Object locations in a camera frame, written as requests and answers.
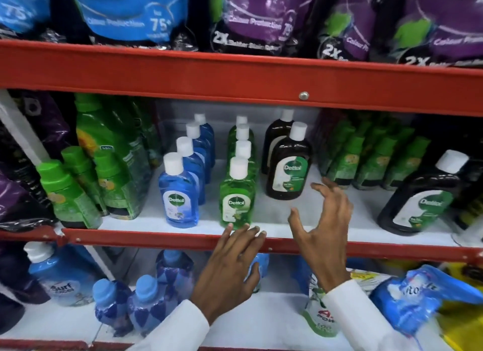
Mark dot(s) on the purple detergent pouch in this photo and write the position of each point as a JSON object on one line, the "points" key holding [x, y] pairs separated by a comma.
{"points": [[354, 22], [15, 199], [441, 26], [47, 120], [260, 14]]}

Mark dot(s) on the silver shelf rivet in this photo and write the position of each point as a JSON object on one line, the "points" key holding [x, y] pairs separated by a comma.
{"points": [[303, 96]]}

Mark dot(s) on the yellow pouch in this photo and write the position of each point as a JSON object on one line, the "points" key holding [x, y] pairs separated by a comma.
{"points": [[462, 324]]}

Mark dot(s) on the person's left little finger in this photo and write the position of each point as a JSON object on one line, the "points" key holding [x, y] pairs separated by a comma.
{"points": [[225, 236]]}

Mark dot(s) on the blue antiseptic bottle white cap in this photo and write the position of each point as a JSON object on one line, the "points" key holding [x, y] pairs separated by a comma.
{"points": [[208, 133], [202, 143], [194, 165], [178, 199]]}

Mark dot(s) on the blue detergent pouch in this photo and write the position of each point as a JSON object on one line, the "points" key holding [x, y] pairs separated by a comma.
{"points": [[128, 11], [22, 7]]}

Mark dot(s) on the small light blue bottle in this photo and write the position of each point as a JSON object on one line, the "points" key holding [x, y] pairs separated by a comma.
{"points": [[262, 265]]}

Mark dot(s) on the person's right thumb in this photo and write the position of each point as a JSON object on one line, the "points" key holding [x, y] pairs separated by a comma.
{"points": [[297, 224]]}

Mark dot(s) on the white shelf upright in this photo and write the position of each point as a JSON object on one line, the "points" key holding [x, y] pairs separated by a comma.
{"points": [[20, 130]]}

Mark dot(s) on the light blue fabric conditioner bottle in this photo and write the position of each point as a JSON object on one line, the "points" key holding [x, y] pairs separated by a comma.
{"points": [[64, 275]]}

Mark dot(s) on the person's left thumb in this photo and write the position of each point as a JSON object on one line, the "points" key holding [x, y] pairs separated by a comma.
{"points": [[253, 276]]}

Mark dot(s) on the person's left hand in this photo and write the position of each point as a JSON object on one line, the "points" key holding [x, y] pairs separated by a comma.
{"points": [[222, 279]]}

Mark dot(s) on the green cap cleaner bottle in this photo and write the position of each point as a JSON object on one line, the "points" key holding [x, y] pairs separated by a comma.
{"points": [[81, 169], [70, 199], [117, 188]]}

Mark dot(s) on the large green cleaner bottle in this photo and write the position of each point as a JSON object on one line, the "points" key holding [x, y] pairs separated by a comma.
{"points": [[105, 130]]}

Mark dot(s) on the green antiseptic bottle white cap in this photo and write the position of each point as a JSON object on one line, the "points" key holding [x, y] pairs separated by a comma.
{"points": [[237, 199], [236, 135], [246, 150]]}

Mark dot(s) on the person's left forearm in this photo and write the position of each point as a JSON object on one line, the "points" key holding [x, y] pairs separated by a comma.
{"points": [[173, 330]]}

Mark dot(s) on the row of green refill pouches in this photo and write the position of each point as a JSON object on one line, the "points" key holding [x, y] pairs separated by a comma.
{"points": [[369, 154]]}

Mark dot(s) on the large brown antiseptic bottle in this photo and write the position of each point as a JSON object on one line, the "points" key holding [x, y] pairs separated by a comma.
{"points": [[419, 199]]}

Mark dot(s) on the person's right hand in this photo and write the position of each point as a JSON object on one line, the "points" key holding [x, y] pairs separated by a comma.
{"points": [[326, 245]]}

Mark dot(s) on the brown antiseptic bottle white cap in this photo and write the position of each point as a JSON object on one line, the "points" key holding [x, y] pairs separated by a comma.
{"points": [[273, 135], [288, 169]]}

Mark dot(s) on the green and white pouch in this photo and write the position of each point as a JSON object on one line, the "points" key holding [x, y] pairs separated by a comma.
{"points": [[319, 313]]}

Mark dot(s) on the blue diamond pattern bottle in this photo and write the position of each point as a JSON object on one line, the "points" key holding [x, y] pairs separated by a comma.
{"points": [[149, 305], [175, 273], [111, 305]]}

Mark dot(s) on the dark purple pouch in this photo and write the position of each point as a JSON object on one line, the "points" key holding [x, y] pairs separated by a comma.
{"points": [[15, 271]]}

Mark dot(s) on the person's left middle finger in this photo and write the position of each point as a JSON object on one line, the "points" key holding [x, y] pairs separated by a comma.
{"points": [[249, 241]]}

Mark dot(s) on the blue and white pouch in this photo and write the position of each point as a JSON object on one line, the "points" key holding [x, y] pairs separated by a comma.
{"points": [[411, 298]]}

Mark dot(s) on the red metal shelf beam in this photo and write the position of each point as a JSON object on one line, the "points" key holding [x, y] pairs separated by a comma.
{"points": [[226, 78], [45, 345], [151, 239]]}

